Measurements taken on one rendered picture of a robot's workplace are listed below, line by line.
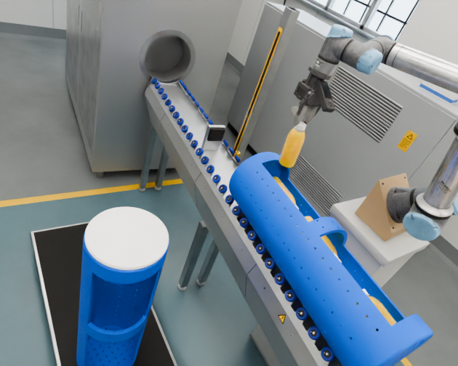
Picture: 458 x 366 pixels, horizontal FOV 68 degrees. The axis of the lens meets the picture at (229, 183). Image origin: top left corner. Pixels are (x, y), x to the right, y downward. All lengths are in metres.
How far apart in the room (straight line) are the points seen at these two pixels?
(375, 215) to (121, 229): 1.00
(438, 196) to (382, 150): 1.54
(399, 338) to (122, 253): 0.85
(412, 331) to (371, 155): 1.86
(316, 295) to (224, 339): 1.19
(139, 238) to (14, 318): 1.19
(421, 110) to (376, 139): 0.37
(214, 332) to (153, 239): 1.18
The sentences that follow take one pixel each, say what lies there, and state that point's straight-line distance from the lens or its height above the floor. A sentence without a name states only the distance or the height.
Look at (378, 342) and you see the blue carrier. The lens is 1.12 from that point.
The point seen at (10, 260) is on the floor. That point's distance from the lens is 2.49.
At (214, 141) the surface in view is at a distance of 1.91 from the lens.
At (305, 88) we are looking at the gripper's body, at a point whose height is 1.57.
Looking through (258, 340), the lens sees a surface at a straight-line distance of 2.30.
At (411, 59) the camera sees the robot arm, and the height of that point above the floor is 1.79.
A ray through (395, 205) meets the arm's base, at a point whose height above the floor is 1.29.
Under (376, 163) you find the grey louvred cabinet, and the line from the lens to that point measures 2.81.
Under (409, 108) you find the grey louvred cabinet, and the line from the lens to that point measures 2.68.
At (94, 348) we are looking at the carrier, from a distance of 1.97.
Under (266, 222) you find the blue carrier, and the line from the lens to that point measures 1.31.
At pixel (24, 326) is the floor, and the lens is 2.24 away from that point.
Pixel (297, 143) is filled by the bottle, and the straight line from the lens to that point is 1.34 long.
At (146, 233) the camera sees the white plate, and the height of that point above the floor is 1.04.
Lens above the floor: 1.95
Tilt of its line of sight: 36 degrees down
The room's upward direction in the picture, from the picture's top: 21 degrees clockwise
